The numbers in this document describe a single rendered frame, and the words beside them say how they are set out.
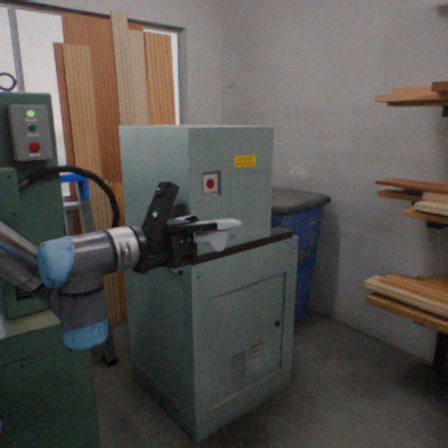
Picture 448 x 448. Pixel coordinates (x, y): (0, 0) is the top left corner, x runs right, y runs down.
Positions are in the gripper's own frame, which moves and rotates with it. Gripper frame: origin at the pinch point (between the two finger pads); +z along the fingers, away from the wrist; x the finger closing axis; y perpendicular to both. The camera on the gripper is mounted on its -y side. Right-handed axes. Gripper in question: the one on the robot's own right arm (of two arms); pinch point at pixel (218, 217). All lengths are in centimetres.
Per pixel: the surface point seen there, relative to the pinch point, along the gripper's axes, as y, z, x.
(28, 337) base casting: 37, -29, -65
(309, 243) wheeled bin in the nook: 47, 152, -102
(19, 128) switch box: -26, -23, -61
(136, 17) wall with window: -122, 96, -204
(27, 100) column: -35, -18, -66
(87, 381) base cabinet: 60, -13, -68
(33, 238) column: 7, -22, -72
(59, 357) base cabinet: 47, -21, -66
